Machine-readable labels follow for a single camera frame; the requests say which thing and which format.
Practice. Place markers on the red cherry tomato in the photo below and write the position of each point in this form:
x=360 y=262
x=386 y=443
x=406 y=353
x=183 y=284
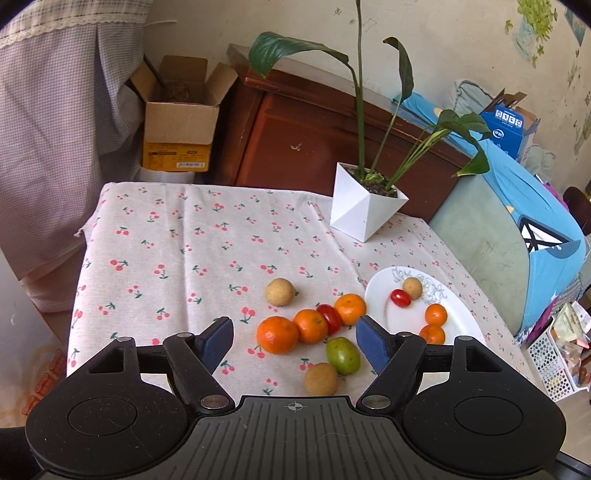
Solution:
x=330 y=319
x=400 y=297

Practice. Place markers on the white perforated basket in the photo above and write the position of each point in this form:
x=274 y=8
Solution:
x=551 y=369

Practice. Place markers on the cherry print tablecloth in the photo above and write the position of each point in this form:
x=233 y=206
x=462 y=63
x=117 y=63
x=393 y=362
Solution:
x=184 y=258

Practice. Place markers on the blue printed cloth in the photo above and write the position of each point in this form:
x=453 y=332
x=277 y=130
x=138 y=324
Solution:
x=521 y=194

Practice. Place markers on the yellowish plastic bag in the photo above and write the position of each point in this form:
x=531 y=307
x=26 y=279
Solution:
x=27 y=387

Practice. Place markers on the dark wooden cabinet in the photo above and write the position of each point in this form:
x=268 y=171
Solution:
x=295 y=131

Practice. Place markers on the white geometric planter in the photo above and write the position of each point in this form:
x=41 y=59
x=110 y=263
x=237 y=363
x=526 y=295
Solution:
x=364 y=207

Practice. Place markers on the green leaf wall sticker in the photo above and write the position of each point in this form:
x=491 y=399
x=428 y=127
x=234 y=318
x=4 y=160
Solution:
x=535 y=23

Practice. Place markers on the pile of snack packets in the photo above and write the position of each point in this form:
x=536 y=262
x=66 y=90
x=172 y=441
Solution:
x=572 y=332

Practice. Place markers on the green leafy plant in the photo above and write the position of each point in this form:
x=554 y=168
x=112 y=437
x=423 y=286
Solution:
x=277 y=48

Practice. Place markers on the green sofa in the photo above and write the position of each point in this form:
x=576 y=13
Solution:
x=480 y=240

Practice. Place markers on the grey green pillow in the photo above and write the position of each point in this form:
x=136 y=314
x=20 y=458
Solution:
x=471 y=99

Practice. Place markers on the checked curtain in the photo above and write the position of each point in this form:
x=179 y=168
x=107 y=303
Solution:
x=55 y=120

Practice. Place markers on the white plate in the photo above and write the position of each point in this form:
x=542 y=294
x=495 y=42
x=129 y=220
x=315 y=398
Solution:
x=407 y=319

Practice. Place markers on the tan longan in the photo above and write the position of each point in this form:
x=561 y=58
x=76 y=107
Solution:
x=412 y=287
x=321 y=379
x=280 y=292

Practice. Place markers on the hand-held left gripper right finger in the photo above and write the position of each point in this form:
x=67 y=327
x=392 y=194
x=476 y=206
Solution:
x=372 y=347

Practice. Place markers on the small orange mandarin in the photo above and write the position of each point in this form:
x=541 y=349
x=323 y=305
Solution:
x=350 y=309
x=432 y=334
x=436 y=314
x=310 y=326

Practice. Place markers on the large orange mandarin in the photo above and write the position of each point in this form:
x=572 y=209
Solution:
x=277 y=335

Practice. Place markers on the open cardboard box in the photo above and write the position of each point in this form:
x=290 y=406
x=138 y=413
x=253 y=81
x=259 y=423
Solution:
x=178 y=129

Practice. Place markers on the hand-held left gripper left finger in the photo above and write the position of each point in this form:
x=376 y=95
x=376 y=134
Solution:
x=218 y=340

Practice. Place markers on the blue carton box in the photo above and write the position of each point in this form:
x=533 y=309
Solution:
x=505 y=127

